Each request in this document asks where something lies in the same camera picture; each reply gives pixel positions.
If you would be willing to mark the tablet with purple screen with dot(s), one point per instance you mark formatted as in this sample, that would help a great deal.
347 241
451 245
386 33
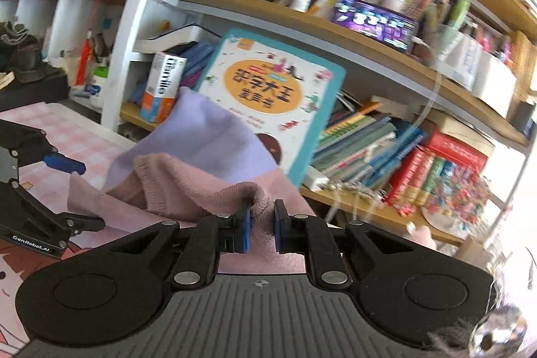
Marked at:
383 25

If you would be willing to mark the black leather shoe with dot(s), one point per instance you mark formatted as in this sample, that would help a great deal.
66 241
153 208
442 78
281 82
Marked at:
21 53

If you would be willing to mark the red thick dictionary books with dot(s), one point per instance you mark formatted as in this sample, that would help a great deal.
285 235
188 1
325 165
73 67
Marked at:
437 156

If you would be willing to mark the white storage box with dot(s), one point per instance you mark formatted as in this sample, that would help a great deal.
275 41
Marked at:
484 75

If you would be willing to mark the white mug green lid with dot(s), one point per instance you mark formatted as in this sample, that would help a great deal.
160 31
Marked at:
98 85

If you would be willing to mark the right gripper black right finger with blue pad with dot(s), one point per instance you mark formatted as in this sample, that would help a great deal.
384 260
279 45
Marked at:
319 244

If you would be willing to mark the wooden white bookshelf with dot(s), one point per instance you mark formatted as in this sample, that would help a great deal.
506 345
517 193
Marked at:
70 21

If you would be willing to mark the white orange usmile box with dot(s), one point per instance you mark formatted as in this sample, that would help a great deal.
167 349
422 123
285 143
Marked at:
162 87

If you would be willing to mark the pink plush toy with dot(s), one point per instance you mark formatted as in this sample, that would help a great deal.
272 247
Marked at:
420 235

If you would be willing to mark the stack of slanted books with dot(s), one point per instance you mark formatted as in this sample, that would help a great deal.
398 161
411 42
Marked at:
365 142

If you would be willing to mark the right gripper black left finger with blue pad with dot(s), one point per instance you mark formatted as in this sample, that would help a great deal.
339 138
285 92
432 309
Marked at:
201 247

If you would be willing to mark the pink and lilac knit sweater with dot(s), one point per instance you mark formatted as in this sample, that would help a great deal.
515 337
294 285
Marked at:
202 160

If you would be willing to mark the white power adapter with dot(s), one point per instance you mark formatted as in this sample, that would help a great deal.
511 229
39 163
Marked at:
315 180

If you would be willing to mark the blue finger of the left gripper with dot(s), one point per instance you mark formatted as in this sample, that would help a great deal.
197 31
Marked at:
64 164

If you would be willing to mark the red hanging tassel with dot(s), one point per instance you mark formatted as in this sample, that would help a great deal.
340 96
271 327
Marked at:
83 60

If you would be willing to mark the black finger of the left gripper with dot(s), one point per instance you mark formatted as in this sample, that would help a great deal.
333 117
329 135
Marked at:
77 223

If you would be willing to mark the teal children's sound book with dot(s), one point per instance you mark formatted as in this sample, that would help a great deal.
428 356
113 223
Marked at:
284 94

